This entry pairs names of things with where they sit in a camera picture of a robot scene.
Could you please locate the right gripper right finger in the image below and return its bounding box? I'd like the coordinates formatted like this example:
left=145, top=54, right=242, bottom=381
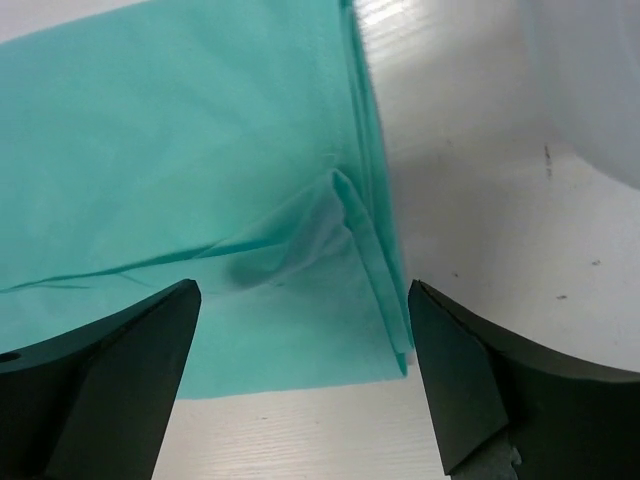
left=409, top=281, right=639, bottom=479

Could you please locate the teal polo shirt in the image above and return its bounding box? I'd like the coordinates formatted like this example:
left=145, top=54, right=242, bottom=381
left=1, top=1, right=414, bottom=399

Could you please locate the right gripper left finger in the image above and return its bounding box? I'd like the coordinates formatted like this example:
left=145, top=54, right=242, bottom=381
left=1, top=280, right=201, bottom=480

